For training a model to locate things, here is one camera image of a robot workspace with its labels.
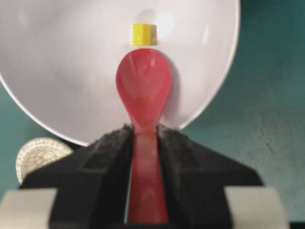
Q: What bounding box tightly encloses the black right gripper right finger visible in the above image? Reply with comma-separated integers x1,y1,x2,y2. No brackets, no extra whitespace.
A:
157,125,263,229

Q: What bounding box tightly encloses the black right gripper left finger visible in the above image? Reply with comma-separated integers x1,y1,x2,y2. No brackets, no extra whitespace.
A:
20,125,133,229

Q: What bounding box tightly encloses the red plastic spoon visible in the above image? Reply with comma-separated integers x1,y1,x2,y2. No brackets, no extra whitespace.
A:
116,48,172,224

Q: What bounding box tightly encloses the white plastic bowl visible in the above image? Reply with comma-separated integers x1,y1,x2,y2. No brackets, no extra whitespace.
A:
0,0,241,146

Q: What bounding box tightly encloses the yellow hexagonal prism block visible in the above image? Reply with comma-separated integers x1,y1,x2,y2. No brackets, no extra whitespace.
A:
130,23,158,46

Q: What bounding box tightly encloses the crackle-glazed ceramic cup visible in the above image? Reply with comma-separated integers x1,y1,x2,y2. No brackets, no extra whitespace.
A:
15,137,73,184

